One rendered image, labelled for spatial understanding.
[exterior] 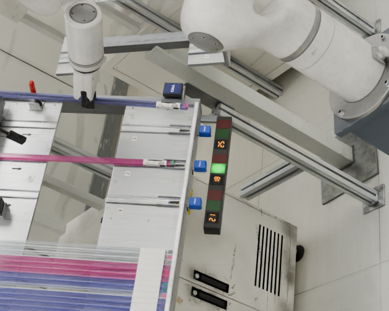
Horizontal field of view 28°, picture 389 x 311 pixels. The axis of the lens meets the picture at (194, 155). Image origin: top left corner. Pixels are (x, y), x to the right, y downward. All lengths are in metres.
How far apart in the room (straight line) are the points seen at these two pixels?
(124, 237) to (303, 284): 0.88
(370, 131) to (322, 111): 1.34
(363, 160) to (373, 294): 0.48
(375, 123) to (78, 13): 0.68
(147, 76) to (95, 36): 1.50
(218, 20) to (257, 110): 1.12
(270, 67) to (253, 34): 1.77
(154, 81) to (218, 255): 1.13
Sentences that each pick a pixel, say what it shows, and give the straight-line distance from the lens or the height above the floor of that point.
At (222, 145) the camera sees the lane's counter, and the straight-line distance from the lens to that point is 2.02.
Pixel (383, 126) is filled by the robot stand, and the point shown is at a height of 0.64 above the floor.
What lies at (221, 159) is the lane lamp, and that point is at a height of 0.65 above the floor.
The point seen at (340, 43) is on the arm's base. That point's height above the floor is 0.83.
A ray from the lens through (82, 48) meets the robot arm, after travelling 1.78.
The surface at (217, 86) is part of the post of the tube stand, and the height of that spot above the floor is 0.58.
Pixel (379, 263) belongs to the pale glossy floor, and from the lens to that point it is 2.39.
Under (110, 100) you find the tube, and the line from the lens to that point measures 1.98.
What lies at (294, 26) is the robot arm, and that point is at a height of 0.93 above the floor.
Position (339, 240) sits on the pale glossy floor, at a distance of 2.55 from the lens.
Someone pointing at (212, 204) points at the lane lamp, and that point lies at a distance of 1.92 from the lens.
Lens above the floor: 1.60
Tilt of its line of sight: 27 degrees down
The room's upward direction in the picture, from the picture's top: 63 degrees counter-clockwise
